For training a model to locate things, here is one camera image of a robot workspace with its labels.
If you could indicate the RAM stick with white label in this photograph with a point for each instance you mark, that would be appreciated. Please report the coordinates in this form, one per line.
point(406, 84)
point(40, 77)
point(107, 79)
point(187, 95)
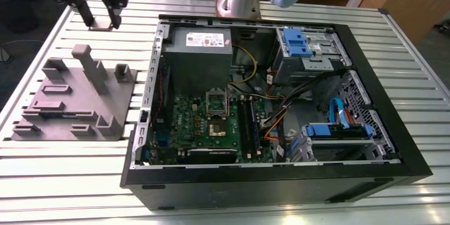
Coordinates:
point(59, 116)

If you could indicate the grey power supply unit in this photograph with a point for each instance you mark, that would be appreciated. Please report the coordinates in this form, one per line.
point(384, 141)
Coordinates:
point(196, 67)

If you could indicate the metal locking lever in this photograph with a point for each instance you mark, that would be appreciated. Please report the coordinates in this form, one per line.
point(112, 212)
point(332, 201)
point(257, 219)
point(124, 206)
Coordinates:
point(229, 107)

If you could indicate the blue plastic drive latch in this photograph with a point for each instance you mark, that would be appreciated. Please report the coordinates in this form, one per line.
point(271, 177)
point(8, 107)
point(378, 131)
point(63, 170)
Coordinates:
point(296, 43)

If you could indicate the black table corner cap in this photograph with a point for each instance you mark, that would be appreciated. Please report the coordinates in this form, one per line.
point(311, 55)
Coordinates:
point(383, 11)

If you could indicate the black PC case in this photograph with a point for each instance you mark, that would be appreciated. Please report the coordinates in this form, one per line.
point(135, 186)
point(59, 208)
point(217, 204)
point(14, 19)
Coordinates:
point(245, 190)

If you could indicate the silver CPU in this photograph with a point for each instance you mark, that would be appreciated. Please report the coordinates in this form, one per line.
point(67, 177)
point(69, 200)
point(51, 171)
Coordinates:
point(101, 24)

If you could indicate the hard disk in blue carrier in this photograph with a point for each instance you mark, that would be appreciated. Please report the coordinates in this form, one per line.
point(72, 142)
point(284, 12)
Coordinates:
point(318, 130)

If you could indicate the metal drive cage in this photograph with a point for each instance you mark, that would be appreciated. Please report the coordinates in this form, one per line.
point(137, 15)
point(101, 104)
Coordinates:
point(318, 64)

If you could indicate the blue drive rail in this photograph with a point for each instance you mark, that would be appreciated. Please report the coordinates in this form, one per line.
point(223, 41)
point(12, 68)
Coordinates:
point(292, 148)

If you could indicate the black chair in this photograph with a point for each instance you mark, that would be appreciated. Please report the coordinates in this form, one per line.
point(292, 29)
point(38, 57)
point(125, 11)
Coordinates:
point(17, 11)

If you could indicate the metal disk bay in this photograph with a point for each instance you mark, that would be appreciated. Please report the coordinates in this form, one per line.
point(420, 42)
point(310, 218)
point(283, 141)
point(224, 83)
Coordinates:
point(336, 142)

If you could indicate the black graphics card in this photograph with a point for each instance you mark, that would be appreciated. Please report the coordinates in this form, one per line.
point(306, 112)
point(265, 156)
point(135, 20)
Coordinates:
point(207, 156)

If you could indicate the wooden cabinet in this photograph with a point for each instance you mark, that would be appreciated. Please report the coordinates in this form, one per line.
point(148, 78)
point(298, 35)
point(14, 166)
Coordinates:
point(418, 1)

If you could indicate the green motherboard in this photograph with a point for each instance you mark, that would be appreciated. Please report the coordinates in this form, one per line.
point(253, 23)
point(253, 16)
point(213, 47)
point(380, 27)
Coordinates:
point(191, 109)

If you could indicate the small blue connector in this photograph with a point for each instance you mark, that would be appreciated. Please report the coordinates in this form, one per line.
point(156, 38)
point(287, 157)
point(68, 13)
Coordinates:
point(147, 156)

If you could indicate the grey parts rack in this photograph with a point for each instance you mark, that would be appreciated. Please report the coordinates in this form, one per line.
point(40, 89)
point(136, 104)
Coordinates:
point(77, 98)

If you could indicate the black RAM slot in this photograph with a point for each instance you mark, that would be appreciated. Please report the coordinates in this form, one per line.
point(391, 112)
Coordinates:
point(241, 125)

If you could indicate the blue VGA port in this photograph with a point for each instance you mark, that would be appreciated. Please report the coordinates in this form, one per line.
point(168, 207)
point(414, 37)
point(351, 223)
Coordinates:
point(163, 140)

